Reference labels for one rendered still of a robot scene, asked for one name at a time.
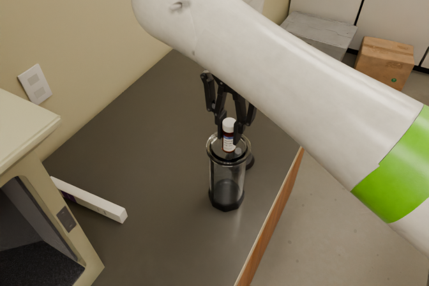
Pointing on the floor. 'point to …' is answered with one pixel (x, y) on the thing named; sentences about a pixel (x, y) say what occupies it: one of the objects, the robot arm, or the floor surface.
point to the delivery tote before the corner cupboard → (321, 32)
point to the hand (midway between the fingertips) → (229, 127)
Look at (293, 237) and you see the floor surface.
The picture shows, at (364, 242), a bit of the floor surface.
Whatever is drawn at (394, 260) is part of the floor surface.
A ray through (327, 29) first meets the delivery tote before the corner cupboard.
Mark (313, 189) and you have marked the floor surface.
